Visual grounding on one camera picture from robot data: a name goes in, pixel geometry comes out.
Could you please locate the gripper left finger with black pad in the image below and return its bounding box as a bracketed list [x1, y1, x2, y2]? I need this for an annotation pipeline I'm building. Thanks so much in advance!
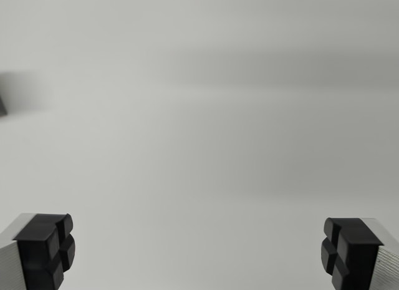
[0, 213, 76, 290]

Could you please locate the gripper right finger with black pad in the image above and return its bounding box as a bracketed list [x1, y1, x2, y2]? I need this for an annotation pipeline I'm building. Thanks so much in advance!
[320, 217, 399, 290]

